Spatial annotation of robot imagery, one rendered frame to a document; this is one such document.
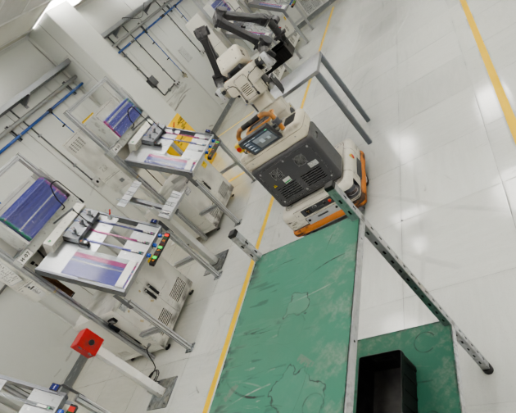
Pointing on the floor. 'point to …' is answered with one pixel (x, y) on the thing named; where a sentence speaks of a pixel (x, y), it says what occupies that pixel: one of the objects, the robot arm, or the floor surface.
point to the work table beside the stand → (310, 68)
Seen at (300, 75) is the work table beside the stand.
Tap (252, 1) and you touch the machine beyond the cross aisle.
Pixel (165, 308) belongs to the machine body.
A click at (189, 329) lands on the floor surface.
